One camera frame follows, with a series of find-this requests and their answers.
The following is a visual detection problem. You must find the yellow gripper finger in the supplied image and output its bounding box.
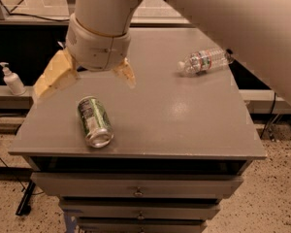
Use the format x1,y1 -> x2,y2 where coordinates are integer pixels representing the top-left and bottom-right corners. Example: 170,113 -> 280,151
113,58 -> 136,88
33,49 -> 79,103

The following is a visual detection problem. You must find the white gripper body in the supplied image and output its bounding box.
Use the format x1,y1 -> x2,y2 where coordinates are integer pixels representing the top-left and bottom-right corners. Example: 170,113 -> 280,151
66,15 -> 131,72

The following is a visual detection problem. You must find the green soda can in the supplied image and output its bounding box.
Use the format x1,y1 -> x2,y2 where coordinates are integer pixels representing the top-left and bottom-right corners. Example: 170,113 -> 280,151
78,96 -> 113,149

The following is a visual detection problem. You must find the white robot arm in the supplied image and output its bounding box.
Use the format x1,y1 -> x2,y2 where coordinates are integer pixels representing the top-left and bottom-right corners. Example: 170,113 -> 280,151
33,0 -> 291,106

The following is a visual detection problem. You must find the white pump dispenser bottle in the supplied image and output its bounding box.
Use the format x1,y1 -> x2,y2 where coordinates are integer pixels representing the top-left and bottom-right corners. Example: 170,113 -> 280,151
0,62 -> 26,95

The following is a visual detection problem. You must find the clear plastic water bottle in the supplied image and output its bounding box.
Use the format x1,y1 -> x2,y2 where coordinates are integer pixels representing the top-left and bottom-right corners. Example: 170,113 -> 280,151
178,48 -> 234,77

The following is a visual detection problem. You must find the grey drawer cabinet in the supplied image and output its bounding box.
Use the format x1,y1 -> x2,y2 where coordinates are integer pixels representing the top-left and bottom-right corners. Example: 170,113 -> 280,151
11,28 -> 266,233

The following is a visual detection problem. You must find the black floor stand foot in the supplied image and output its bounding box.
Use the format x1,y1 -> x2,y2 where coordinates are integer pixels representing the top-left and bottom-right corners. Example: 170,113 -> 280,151
16,181 -> 36,216

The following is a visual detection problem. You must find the black cable on rail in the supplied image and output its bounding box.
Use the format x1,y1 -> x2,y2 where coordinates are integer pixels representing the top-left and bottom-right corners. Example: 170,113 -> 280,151
0,0 -> 71,22

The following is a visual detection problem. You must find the grey metal frame rail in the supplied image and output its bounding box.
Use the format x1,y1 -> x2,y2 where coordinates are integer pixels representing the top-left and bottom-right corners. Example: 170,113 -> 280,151
0,0 -> 190,27

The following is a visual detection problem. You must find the black floor cable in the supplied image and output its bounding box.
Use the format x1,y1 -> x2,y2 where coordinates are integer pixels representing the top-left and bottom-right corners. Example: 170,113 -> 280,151
0,114 -> 45,196

